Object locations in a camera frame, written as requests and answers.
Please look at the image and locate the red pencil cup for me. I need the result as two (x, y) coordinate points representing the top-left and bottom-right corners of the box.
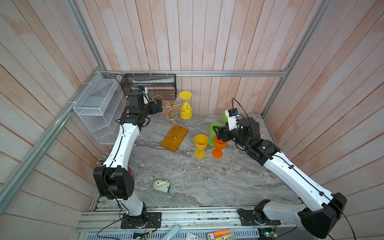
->
(97, 152), (115, 167)

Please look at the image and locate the gold rack with wooden base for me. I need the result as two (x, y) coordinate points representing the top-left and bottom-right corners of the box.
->
(152, 95), (189, 152)

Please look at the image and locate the box of coloured items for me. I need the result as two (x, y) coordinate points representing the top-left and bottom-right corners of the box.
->
(206, 229), (236, 240)

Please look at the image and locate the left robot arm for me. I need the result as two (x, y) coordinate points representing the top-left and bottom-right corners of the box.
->
(93, 86), (163, 218)

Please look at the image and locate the white wire mesh shelf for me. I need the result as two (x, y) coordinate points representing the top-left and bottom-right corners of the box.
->
(74, 73), (126, 145)

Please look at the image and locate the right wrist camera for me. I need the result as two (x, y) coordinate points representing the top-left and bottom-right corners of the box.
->
(225, 108), (239, 131)

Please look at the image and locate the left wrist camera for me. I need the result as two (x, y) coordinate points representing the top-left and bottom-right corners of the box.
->
(137, 85), (149, 104)

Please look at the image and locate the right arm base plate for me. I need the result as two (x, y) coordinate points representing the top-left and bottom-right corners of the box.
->
(237, 209), (281, 226)

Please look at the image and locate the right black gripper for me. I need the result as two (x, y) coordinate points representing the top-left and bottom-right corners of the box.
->
(213, 122), (251, 154)

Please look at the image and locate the orange wine glass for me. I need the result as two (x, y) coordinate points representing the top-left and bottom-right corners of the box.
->
(212, 137), (228, 159)

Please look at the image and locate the aluminium front rail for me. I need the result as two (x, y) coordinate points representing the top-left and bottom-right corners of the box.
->
(77, 205), (325, 232)

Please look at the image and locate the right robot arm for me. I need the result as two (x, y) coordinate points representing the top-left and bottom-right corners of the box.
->
(213, 117), (347, 239)

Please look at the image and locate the green wine glass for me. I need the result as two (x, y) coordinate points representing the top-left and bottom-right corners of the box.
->
(222, 110), (228, 124)
(208, 123), (223, 147)

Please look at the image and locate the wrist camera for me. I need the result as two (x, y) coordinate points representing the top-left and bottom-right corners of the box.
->
(225, 108), (239, 131)
(137, 85), (149, 104)

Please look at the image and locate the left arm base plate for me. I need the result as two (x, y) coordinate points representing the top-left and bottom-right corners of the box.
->
(121, 212), (162, 229)

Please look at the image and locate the black mesh basket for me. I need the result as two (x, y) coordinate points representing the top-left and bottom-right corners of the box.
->
(120, 73), (178, 101)

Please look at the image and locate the yellow wine glass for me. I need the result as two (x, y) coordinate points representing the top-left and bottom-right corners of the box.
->
(179, 91), (193, 120)
(194, 134), (209, 159)

